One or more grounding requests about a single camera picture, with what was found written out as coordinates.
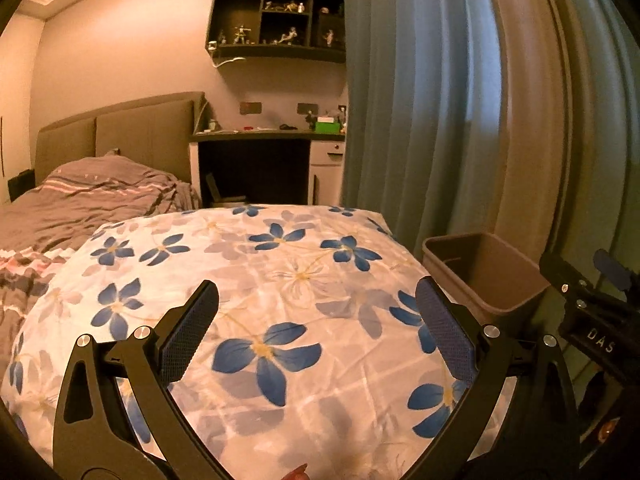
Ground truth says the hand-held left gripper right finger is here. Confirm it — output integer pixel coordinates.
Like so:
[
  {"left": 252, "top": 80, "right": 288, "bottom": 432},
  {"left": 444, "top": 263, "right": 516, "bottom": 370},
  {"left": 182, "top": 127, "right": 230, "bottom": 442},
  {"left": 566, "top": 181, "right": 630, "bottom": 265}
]
[{"left": 400, "top": 276, "right": 583, "bottom": 480}]

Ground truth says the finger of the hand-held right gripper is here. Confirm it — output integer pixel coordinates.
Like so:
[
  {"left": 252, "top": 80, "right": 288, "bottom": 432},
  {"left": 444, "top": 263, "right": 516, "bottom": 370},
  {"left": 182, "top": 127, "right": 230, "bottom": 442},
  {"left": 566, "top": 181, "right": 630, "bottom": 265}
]
[
  {"left": 593, "top": 248, "right": 633, "bottom": 292},
  {"left": 539, "top": 249, "right": 588, "bottom": 311}
]

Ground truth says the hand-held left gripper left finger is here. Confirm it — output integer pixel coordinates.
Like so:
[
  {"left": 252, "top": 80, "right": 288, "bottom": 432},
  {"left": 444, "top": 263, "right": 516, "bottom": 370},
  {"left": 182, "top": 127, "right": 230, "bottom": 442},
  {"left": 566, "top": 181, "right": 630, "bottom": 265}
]
[{"left": 52, "top": 280, "right": 236, "bottom": 480}]

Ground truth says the grey plastic bin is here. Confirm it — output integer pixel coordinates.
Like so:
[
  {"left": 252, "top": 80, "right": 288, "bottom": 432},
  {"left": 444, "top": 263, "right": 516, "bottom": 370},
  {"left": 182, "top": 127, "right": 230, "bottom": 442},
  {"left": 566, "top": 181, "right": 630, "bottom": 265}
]
[{"left": 421, "top": 231, "right": 551, "bottom": 325}]

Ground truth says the white blue floral blanket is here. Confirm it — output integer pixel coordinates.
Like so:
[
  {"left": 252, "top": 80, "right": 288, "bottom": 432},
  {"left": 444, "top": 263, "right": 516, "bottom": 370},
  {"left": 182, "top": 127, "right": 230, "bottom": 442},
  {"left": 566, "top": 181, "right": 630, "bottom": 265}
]
[{"left": 0, "top": 203, "right": 516, "bottom": 480}]

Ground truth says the dark chair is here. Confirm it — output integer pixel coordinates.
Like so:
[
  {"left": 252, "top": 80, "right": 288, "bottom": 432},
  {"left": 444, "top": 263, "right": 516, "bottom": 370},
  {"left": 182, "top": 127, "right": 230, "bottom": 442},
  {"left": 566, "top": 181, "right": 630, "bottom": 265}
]
[{"left": 205, "top": 172, "right": 248, "bottom": 207}]

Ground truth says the dark desk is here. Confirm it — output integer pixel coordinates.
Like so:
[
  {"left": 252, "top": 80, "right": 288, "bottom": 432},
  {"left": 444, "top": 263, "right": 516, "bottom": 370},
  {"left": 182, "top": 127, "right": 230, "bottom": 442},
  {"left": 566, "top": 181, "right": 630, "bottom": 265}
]
[{"left": 189, "top": 127, "right": 347, "bottom": 208}]

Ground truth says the white drawer cabinet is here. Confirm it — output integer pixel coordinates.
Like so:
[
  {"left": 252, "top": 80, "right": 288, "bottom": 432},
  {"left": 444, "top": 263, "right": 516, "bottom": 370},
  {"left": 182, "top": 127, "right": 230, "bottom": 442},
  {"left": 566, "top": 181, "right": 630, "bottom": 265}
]
[{"left": 307, "top": 140, "right": 346, "bottom": 206}]

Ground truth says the grey padded headboard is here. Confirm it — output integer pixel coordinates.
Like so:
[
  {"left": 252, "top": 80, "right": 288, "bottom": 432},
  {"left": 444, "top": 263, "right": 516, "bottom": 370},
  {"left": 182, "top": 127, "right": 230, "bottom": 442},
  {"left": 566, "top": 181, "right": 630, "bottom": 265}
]
[{"left": 35, "top": 91, "right": 207, "bottom": 183}]

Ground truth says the black bedside box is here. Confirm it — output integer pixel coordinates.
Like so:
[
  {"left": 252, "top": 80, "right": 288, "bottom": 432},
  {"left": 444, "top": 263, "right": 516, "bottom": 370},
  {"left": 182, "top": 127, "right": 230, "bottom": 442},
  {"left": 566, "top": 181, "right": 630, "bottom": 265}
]
[{"left": 7, "top": 170, "right": 36, "bottom": 202}]

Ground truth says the white wardrobe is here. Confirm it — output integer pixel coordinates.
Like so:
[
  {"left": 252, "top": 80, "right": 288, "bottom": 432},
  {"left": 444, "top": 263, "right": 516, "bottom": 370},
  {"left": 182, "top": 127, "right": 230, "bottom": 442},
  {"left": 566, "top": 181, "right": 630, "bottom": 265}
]
[{"left": 0, "top": 30, "right": 37, "bottom": 181}]

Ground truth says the collection of small figurines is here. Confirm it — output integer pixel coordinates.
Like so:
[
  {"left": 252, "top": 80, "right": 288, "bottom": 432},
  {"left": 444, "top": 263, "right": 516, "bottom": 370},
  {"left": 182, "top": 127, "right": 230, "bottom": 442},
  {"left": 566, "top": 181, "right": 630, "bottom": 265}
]
[{"left": 217, "top": 2, "right": 346, "bottom": 48}]

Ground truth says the white cable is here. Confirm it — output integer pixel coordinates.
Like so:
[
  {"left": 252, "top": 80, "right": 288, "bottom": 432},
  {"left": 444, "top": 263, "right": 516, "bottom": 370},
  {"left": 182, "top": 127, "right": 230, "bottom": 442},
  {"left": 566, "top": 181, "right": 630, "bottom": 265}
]
[{"left": 196, "top": 57, "right": 249, "bottom": 132}]

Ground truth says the dark wall shelf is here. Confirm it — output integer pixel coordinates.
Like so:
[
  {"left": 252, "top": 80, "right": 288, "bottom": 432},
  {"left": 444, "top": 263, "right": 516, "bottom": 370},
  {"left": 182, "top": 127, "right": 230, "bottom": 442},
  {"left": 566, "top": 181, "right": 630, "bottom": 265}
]
[{"left": 205, "top": 0, "right": 347, "bottom": 63}]

